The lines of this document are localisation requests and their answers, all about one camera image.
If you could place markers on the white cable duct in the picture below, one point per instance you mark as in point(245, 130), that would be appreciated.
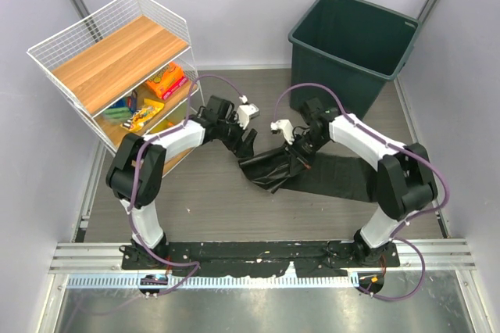
point(143, 282)

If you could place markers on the orange snack box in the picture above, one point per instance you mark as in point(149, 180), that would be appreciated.
point(166, 81)

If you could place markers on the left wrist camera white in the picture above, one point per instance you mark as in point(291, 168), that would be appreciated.
point(246, 112)

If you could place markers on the black trash bag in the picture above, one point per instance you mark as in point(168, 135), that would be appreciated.
point(336, 176)

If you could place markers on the yellow candy bag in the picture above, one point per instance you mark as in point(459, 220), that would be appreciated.
point(143, 115)

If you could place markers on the dark green trash bin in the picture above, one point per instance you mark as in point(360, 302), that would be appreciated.
point(349, 49)

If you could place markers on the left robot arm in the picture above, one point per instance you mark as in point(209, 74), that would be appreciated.
point(136, 172)

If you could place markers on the white wire shelf rack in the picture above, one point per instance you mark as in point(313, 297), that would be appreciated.
point(110, 53)

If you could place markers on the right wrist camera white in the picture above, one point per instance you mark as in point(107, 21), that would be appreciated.
point(285, 128)

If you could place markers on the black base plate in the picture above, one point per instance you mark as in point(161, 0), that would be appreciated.
point(258, 259)

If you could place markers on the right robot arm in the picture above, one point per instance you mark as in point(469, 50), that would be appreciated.
point(404, 183)

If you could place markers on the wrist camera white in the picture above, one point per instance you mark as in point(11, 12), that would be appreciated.
point(285, 128)
point(246, 112)

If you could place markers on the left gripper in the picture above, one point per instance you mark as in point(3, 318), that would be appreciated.
point(247, 147)

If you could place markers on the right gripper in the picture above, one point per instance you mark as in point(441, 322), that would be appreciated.
point(305, 160)

